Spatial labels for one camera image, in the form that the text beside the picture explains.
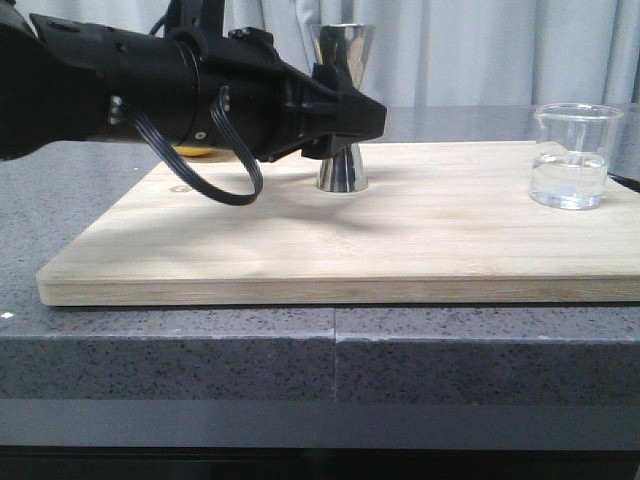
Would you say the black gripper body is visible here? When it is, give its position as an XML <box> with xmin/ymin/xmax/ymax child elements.
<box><xmin>192</xmin><ymin>27</ymin><xmax>320</xmax><ymax>162</ymax></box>

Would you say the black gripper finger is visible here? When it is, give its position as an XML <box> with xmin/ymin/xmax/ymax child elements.
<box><xmin>311</xmin><ymin>63</ymin><xmax>354</xmax><ymax>92</ymax></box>
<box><xmin>284</xmin><ymin>78</ymin><xmax>387</xmax><ymax>159</ymax></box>

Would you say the steel double jigger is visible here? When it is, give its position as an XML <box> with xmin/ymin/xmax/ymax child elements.
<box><xmin>309</xmin><ymin>23</ymin><xmax>375</xmax><ymax>193</ymax></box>

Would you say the light wooden cutting board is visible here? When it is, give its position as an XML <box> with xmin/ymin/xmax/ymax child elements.
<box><xmin>37</xmin><ymin>141</ymin><xmax>639</xmax><ymax>306</ymax></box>

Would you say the yellow lemon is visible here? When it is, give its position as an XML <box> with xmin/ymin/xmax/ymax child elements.
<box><xmin>174</xmin><ymin>146</ymin><xmax>230</xmax><ymax>161</ymax></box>

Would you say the grey curtain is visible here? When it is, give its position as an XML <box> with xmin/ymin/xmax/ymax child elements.
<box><xmin>224</xmin><ymin>1</ymin><xmax>639</xmax><ymax>107</ymax></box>

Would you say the black ribbon cable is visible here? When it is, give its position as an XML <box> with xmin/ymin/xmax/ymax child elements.
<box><xmin>108</xmin><ymin>84</ymin><xmax>265</xmax><ymax>207</ymax></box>

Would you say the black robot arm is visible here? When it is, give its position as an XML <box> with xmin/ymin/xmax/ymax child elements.
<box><xmin>1</xmin><ymin>1</ymin><xmax>386</xmax><ymax>161</ymax></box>

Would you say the clear glass beaker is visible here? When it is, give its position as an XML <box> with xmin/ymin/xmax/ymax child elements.
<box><xmin>529</xmin><ymin>103</ymin><xmax>624</xmax><ymax>211</ymax></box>

